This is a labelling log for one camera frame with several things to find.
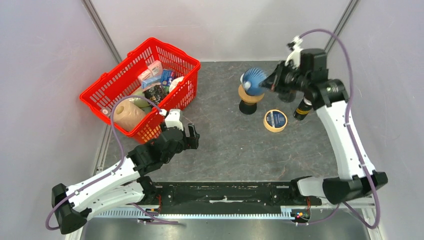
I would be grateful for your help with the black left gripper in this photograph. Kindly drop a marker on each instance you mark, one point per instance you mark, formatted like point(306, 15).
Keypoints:
point(191, 142)

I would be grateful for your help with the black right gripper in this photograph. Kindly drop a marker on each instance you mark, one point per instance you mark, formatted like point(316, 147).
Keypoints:
point(274, 81)

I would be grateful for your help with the white paper coffee filter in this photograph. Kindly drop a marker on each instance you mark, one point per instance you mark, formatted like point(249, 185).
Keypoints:
point(243, 82)

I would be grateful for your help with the wooden dripper ring holder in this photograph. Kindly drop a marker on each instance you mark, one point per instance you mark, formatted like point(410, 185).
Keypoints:
point(248, 99)

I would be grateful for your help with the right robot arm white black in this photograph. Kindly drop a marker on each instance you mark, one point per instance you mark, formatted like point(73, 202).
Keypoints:
point(357, 176)

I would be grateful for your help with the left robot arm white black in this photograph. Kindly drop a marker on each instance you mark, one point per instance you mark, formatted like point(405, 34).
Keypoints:
point(126, 182)

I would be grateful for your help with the grey glass carafe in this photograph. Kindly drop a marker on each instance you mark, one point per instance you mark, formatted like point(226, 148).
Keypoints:
point(287, 97)

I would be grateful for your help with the black carafe red band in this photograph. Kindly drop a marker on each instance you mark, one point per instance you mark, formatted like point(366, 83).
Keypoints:
point(247, 108)

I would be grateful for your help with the masking tape roll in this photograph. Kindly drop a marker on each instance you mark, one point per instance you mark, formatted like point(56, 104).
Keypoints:
point(275, 121)

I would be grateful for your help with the black drink can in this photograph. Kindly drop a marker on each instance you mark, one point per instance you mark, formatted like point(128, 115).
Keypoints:
point(303, 109)

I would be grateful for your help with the dark snack bag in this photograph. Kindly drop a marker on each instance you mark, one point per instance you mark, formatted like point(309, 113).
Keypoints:
point(156, 93)

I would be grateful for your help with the white round object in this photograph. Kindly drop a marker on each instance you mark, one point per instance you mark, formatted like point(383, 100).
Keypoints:
point(175, 83)

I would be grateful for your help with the green pear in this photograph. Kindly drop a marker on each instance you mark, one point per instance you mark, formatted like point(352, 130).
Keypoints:
point(140, 102)

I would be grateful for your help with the blue white box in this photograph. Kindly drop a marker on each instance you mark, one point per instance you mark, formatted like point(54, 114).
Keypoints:
point(165, 79)

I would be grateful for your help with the beige toilet paper roll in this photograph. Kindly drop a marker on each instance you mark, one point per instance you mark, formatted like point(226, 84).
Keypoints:
point(127, 115)

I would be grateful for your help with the red plastic shopping basket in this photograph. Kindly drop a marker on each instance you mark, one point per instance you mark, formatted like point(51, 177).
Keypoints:
point(122, 81)

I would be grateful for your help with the pink white pack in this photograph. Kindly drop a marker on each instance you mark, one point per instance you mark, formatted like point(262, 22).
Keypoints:
point(153, 70)

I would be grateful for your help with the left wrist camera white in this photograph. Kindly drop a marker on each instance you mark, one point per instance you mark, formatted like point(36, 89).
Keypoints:
point(173, 119)

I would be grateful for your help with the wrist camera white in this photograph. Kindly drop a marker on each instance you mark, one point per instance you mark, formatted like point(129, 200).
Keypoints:
point(173, 119)
point(293, 60)

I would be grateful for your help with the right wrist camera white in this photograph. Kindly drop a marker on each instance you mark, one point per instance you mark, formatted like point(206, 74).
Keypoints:
point(293, 60)

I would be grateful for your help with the black mounting base rail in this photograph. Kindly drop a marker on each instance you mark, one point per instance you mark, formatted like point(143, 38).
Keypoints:
point(225, 199)

